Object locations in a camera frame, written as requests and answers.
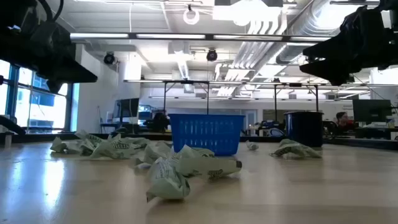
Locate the person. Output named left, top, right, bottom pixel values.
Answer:
left=335, top=111, right=355, bottom=130
left=152, top=111, right=170, bottom=133

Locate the black computer monitor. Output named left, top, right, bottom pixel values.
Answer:
left=353, top=99, right=392, bottom=123
left=115, top=98, right=140, bottom=119

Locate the large blue-framed window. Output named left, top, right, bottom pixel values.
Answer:
left=0, top=58, right=80, bottom=133

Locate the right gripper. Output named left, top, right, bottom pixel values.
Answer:
left=300, top=0, right=398, bottom=86

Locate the long ceiling light bar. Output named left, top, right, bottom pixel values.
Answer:
left=70, top=32, right=333, bottom=43

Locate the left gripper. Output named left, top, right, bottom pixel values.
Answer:
left=0, top=0, right=98, bottom=94

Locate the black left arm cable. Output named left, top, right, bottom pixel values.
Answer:
left=37, top=0, right=65, bottom=22

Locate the white hanging ring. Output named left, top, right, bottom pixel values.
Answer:
left=183, top=7, right=200, bottom=26

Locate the black diagonal bar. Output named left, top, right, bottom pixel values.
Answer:
left=0, top=114, right=27, bottom=136

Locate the silver ceiling duct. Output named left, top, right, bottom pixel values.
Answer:
left=273, top=0, right=343, bottom=65

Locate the blue plastic basket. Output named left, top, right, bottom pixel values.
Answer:
left=169, top=113, right=246, bottom=157

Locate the dark mug with handle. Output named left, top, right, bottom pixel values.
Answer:
left=284, top=111, right=338, bottom=148

